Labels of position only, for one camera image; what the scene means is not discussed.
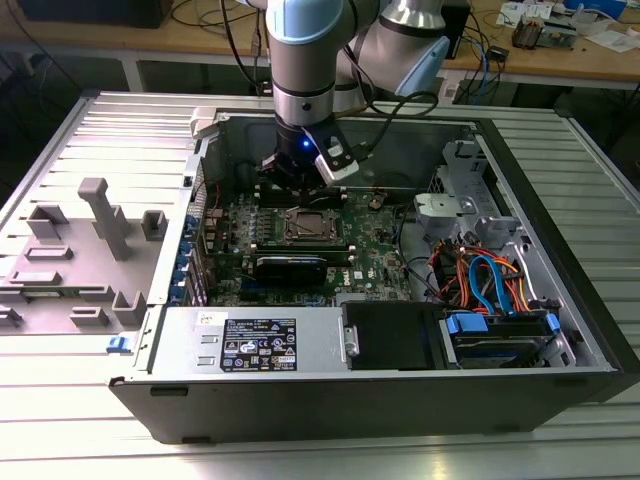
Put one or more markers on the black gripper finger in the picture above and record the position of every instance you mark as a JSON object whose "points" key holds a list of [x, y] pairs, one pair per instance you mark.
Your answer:
{"points": [[315, 185], [280, 175]]}

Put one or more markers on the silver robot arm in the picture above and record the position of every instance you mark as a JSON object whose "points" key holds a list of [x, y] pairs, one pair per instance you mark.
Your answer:
{"points": [[300, 65]]}

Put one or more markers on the black RAM slot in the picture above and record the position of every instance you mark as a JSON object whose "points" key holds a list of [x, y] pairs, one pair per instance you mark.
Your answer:
{"points": [[340, 253], [266, 194], [310, 247], [310, 242], [266, 189], [267, 203], [267, 199]]}

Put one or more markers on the CPU socket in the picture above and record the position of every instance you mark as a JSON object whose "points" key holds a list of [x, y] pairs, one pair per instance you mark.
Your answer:
{"points": [[291, 240]]}

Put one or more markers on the round coin battery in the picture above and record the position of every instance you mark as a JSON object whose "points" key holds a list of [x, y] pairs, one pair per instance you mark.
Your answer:
{"points": [[375, 203]]}

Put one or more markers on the green motherboard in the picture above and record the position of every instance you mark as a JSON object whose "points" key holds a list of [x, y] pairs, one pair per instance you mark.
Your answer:
{"points": [[370, 240]]}

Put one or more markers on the black graphics card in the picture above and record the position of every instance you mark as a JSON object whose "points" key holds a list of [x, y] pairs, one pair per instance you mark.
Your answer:
{"points": [[290, 270]]}

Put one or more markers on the blue card retention clip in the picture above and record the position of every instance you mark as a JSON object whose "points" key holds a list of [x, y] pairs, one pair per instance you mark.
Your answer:
{"points": [[185, 249], [189, 226], [176, 294], [181, 271]]}

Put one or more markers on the silver metal drive cage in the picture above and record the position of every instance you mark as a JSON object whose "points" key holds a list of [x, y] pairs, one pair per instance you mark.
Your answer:
{"points": [[450, 207]]}

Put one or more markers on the blue disk carrier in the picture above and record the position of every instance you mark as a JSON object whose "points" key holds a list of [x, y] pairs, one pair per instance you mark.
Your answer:
{"points": [[465, 322]]}

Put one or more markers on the silver power supply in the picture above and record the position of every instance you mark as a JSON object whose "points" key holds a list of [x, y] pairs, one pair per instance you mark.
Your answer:
{"points": [[175, 350]]}

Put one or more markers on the small black box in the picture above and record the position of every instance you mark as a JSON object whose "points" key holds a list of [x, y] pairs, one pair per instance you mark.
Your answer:
{"points": [[498, 53]]}

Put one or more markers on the black silver PC case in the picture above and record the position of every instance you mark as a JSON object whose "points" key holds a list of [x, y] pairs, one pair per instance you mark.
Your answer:
{"points": [[350, 410]]}

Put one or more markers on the gray parts rack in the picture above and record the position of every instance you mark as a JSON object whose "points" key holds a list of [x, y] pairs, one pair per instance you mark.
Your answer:
{"points": [[75, 280]]}

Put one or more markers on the blue plastic latch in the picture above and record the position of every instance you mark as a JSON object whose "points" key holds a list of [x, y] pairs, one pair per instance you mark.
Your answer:
{"points": [[120, 345]]}

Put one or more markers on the large black box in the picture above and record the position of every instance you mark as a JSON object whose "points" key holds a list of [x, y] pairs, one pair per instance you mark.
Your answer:
{"points": [[100, 12]]}

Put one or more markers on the hard disk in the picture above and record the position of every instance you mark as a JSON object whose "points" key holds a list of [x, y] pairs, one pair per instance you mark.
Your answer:
{"points": [[495, 355]]}

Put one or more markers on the metal heatsink cooler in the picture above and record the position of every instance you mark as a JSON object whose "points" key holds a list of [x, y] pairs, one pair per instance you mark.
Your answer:
{"points": [[527, 32]]}

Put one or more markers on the wooden desk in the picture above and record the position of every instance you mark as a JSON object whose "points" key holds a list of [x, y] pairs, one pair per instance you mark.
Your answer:
{"points": [[550, 62]]}

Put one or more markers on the white printed cards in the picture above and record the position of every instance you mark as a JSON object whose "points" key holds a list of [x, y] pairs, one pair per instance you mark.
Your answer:
{"points": [[520, 9]]}

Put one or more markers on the gray electronic module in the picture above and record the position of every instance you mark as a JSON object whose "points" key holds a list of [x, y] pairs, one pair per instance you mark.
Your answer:
{"points": [[560, 35]]}

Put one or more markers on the white paper sheets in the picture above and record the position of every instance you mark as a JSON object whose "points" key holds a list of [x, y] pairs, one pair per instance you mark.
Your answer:
{"points": [[615, 40]]}

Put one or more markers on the gray plastic corner bracket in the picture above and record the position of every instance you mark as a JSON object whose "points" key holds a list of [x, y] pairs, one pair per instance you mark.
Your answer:
{"points": [[205, 120]]}

